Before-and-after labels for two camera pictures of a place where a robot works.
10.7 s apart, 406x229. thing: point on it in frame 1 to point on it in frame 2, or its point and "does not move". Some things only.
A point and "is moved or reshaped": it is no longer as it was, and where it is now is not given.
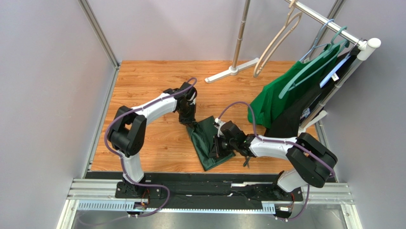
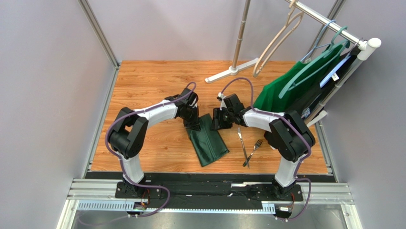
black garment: x=289 y=125 does not move
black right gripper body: x=217 y=146 to x=219 y=117
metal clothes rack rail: x=367 y=46 does not move
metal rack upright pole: x=241 y=34 does not move
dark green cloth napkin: x=202 y=133 is moved or reshaped
